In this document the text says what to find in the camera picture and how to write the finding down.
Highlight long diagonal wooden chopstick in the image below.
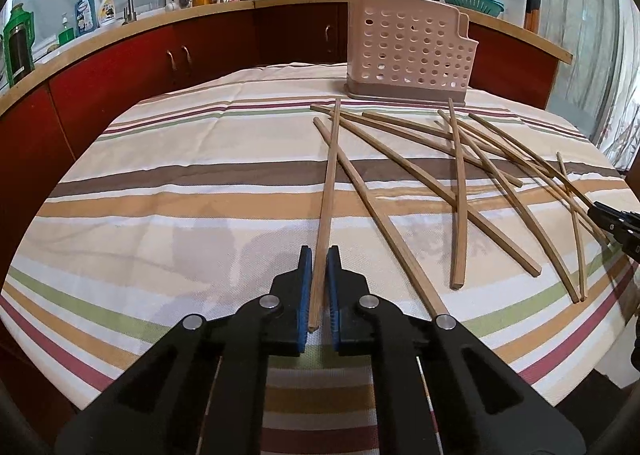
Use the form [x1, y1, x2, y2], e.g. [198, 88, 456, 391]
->
[340, 117, 541, 276]

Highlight curved wooden chopstick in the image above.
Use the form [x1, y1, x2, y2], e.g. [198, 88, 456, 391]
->
[438, 109, 580, 303]

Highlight crossing wooden chopstick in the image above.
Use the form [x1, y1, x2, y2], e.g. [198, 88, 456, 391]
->
[352, 115, 523, 187]

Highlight red kitchen cabinets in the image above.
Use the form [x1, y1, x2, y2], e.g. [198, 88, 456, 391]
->
[0, 2, 561, 286]

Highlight wooden countertop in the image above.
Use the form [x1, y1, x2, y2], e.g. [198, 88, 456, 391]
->
[1, 0, 574, 112]

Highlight striped tablecloth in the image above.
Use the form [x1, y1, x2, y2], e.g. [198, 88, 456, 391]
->
[1, 64, 639, 454]

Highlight teal plastic colander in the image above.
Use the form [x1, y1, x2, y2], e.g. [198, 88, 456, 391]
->
[445, 0, 504, 17]

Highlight pink perforated utensil holder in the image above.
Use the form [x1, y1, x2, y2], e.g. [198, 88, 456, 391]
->
[346, 0, 478, 106]

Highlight small green soap bottle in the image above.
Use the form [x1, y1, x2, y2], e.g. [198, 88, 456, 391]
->
[58, 14, 75, 46]

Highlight blue dish soap bottle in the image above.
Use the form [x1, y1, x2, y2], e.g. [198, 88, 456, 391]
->
[75, 0, 96, 37]

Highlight white spray cleaner bottle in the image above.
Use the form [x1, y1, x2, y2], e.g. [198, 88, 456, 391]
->
[98, 0, 116, 27]

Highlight green thermos jug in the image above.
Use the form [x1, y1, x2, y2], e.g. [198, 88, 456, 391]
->
[3, 3, 35, 86]

